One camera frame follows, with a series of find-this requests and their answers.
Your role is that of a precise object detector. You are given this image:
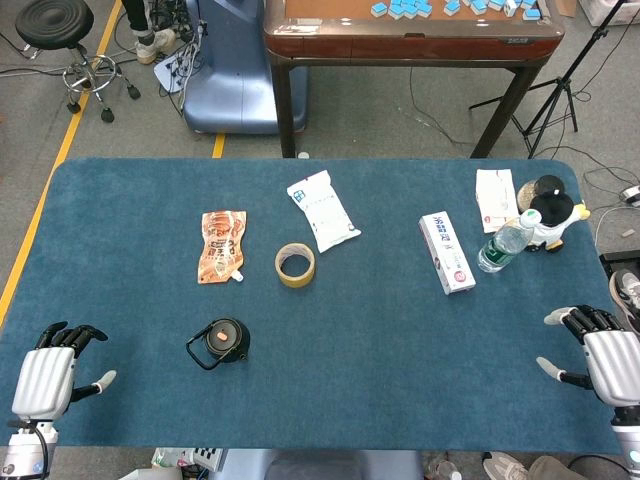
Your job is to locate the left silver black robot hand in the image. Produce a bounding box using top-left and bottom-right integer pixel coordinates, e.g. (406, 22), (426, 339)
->
(10, 321), (118, 421)

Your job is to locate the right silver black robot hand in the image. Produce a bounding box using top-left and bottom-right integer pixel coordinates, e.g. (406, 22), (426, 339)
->
(535, 304), (640, 409)

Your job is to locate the black round device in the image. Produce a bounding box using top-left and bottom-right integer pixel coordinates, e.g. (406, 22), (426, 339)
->
(185, 317), (251, 371)

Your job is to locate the grey sneaker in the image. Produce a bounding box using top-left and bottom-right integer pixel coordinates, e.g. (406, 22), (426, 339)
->
(608, 268), (640, 334)

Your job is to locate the beige sneaker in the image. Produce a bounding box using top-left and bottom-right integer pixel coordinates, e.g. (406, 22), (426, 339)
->
(482, 451), (531, 480)

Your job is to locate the clear green-label water bottle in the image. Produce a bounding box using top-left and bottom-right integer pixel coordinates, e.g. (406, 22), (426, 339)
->
(477, 209), (542, 274)

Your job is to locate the black white penguin plush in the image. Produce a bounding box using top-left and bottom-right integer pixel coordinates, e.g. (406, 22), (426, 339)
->
(522, 191), (592, 254)

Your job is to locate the round brown tin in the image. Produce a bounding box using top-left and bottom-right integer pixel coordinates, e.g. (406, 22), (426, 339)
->
(516, 180), (544, 214)

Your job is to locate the black round lid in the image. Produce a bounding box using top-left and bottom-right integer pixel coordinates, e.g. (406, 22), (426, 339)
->
(533, 174), (566, 197)

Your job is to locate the white pink toothpaste box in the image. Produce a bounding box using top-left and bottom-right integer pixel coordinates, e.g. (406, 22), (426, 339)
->
(417, 210), (477, 296)

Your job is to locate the white paper packet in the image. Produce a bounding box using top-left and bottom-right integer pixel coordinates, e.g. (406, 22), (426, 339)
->
(474, 168), (521, 234)

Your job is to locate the orange spout pouch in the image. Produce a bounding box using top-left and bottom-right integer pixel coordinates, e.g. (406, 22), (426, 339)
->
(196, 210), (248, 286)

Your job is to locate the blue felt table cover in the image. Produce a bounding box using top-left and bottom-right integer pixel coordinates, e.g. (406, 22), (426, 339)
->
(0, 157), (624, 456)

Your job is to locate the yellow packing tape roll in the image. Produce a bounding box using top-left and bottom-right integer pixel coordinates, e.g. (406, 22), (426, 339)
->
(274, 242), (317, 289)

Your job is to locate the black tripod stand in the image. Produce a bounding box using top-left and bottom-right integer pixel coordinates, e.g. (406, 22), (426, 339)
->
(468, 0), (629, 160)

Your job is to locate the grey blue robot torso base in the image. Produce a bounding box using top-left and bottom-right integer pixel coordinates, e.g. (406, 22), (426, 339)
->
(214, 448), (424, 480)

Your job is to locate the white wet wipes pack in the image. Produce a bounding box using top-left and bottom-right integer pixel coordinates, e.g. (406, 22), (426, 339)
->
(286, 169), (363, 254)

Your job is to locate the white power strip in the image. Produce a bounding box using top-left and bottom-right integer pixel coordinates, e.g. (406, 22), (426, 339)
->
(153, 42), (201, 96)

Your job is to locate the white sneaker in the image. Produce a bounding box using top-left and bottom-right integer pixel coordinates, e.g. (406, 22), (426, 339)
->
(134, 28), (177, 65)

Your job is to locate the black round swivel stool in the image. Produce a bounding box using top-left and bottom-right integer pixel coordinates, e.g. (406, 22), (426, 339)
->
(14, 0), (142, 124)

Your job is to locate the black trouser leg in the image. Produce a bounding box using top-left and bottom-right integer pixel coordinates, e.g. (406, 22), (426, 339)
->
(119, 0), (156, 36)

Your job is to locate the brown mahjong table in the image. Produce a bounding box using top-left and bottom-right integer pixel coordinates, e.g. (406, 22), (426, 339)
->
(263, 0), (566, 159)

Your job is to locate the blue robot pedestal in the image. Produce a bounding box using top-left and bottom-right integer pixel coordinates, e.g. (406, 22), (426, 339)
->
(182, 0), (309, 135)

